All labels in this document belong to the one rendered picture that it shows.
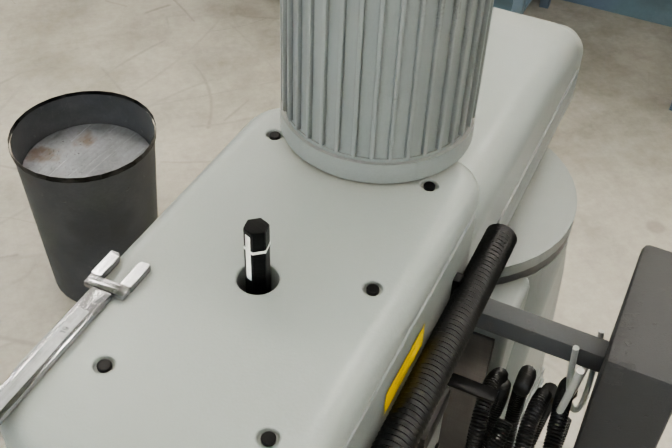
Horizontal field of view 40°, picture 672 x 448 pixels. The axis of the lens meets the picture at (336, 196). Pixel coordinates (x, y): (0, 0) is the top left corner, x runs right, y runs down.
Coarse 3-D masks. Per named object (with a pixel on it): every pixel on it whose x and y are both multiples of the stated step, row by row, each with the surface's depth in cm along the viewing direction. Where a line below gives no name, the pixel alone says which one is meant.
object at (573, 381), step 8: (600, 336) 112; (576, 352) 104; (576, 360) 106; (568, 368) 107; (584, 368) 115; (568, 376) 108; (576, 376) 102; (584, 376) 116; (592, 376) 115; (568, 384) 109; (576, 384) 103; (568, 392) 105; (584, 392) 116; (568, 400) 106; (584, 400) 116; (560, 408) 108; (576, 408) 116
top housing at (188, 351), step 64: (256, 128) 94; (192, 192) 86; (256, 192) 87; (320, 192) 87; (384, 192) 87; (448, 192) 88; (128, 256) 80; (192, 256) 80; (320, 256) 80; (384, 256) 81; (448, 256) 84; (128, 320) 74; (192, 320) 74; (256, 320) 75; (320, 320) 75; (384, 320) 75; (64, 384) 69; (128, 384) 69; (192, 384) 70; (256, 384) 70; (320, 384) 70; (384, 384) 76
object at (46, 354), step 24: (144, 264) 78; (96, 288) 76; (120, 288) 76; (72, 312) 74; (96, 312) 74; (48, 336) 72; (72, 336) 72; (24, 360) 70; (48, 360) 70; (24, 384) 68; (0, 408) 66
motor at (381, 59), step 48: (288, 0) 81; (336, 0) 77; (384, 0) 75; (432, 0) 76; (480, 0) 79; (288, 48) 85; (336, 48) 80; (384, 48) 78; (432, 48) 79; (480, 48) 84; (288, 96) 88; (336, 96) 83; (384, 96) 82; (432, 96) 82; (288, 144) 92; (336, 144) 86; (384, 144) 85; (432, 144) 87
